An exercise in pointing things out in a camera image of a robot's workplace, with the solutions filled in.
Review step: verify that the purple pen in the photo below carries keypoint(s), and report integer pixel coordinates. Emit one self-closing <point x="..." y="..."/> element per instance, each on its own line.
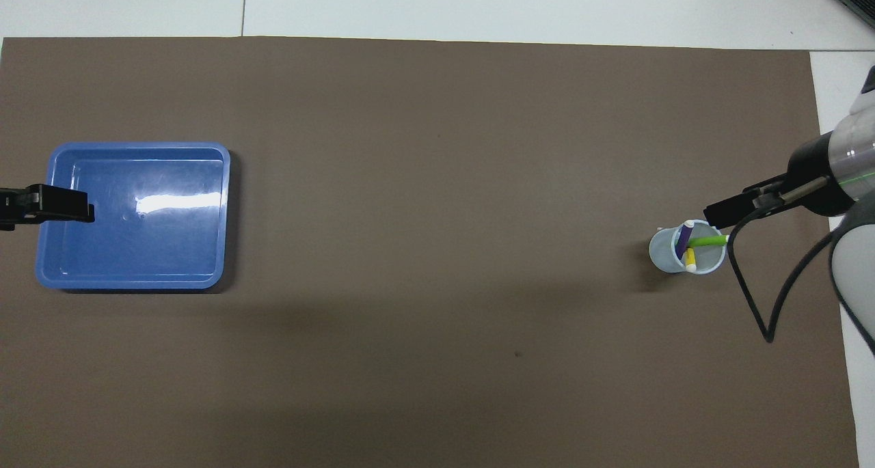
<point x="685" y="239"/>

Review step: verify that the translucent plastic cup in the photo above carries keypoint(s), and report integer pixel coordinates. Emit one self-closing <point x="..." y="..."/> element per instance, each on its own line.
<point x="663" y="253"/>

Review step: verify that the yellow pen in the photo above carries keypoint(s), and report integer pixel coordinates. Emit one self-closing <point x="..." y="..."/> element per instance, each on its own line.
<point x="691" y="259"/>

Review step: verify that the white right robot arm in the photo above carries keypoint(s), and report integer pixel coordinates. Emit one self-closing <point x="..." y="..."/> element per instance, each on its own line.
<point x="854" y="140"/>

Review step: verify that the blue plastic tray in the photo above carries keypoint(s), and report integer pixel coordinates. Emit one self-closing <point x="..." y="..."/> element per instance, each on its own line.
<point x="171" y="249"/>

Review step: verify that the green pen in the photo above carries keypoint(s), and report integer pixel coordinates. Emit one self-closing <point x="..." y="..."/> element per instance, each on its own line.
<point x="707" y="240"/>

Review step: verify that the brown table mat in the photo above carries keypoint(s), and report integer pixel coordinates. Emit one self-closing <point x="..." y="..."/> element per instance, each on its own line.
<point x="437" y="181"/>

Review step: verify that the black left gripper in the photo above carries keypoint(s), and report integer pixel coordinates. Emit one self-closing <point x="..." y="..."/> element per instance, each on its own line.
<point x="17" y="207"/>

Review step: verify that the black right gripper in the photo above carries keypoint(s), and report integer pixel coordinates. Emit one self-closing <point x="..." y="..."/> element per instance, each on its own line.
<point x="813" y="181"/>

